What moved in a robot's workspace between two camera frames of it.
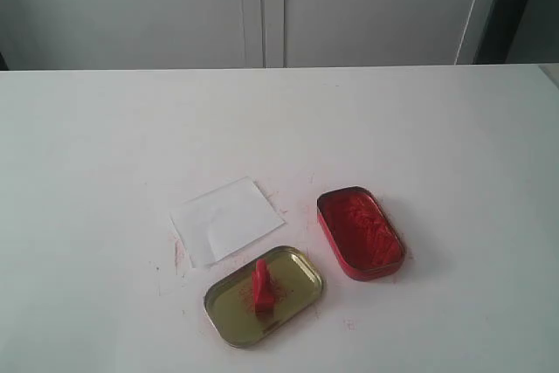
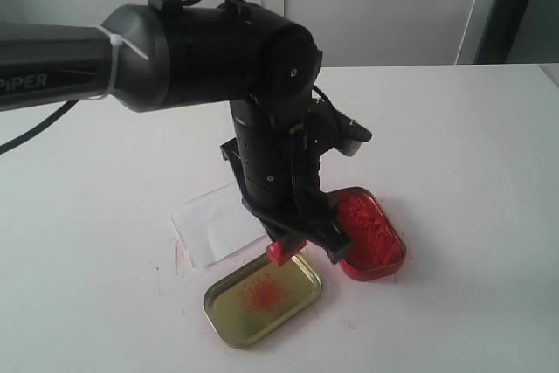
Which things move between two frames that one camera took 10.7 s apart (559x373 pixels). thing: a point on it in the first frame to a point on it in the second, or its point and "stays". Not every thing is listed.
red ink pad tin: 360,232 stays
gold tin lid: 253,301 stays
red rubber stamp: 262,292 to 274,253
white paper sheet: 220,221 stays
